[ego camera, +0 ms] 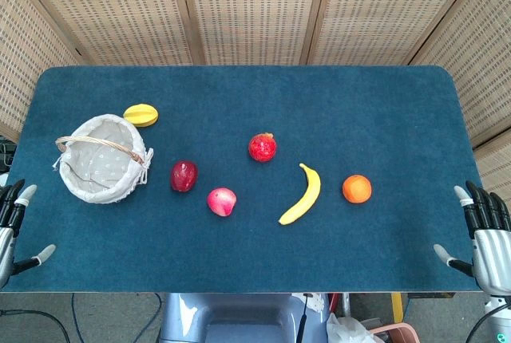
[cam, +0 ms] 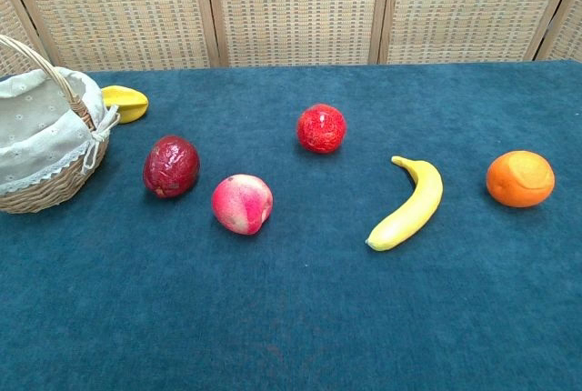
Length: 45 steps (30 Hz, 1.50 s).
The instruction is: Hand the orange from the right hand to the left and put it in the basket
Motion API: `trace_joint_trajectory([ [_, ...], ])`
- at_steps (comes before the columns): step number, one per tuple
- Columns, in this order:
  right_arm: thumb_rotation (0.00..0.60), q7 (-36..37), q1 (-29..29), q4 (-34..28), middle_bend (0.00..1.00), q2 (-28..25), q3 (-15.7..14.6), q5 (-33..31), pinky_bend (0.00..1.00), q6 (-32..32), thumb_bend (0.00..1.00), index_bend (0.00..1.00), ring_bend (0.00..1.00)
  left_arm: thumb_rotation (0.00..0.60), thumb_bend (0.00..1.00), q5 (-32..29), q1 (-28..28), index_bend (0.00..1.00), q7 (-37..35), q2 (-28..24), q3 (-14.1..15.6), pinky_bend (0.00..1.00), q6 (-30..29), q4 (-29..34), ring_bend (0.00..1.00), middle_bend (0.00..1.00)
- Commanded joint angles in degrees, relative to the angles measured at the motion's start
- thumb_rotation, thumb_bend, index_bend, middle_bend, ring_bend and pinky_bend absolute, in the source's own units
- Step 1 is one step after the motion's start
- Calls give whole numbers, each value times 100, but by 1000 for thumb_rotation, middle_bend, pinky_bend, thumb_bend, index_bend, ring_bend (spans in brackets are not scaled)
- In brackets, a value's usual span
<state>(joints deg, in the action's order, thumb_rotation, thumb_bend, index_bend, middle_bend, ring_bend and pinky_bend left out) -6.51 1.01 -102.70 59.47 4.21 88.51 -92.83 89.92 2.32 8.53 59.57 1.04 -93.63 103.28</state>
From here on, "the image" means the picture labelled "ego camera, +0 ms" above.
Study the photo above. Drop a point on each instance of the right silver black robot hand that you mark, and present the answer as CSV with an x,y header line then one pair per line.
x,y
493,255

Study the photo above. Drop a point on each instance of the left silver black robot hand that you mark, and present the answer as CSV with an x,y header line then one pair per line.
x,y
6,247

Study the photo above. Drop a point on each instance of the orange fruit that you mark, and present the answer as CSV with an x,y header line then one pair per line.
x,y
357,189

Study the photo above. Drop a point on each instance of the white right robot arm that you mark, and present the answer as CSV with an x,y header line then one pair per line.
x,y
501,319

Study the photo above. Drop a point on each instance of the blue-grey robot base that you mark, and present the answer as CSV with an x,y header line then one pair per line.
x,y
239,315

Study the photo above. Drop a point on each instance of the wicker basket with cloth liner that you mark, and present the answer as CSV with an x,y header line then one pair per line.
x,y
100,159

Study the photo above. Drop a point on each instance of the pink plastic bin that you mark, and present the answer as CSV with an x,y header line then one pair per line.
x,y
399,333

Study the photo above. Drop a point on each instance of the white plastic bag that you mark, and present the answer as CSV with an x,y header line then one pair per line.
x,y
347,329

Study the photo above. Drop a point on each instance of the woven folding screen panel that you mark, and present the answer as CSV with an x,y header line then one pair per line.
x,y
483,72
251,12
24,60
391,12
116,12

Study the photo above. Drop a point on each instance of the yellow starfruit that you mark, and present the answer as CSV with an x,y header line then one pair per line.
x,y
140,115

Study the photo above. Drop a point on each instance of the dark red apple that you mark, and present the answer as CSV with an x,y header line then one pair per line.
x,y
184,176

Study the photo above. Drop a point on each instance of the yellow banana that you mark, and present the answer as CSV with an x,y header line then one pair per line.
x,y
309,195

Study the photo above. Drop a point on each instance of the thin black rod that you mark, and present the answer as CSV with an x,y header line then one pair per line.
x,y
304,319

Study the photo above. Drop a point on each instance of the pink peach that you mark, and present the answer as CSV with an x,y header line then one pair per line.
x,y
220,202

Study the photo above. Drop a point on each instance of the red pomegranate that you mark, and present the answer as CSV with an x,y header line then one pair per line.
x,y
262,148

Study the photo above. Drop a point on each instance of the blue table mat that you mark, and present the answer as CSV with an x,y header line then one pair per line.
x,y
255,99

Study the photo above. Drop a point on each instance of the yellow post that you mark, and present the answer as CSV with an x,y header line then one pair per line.
x,y
397,307

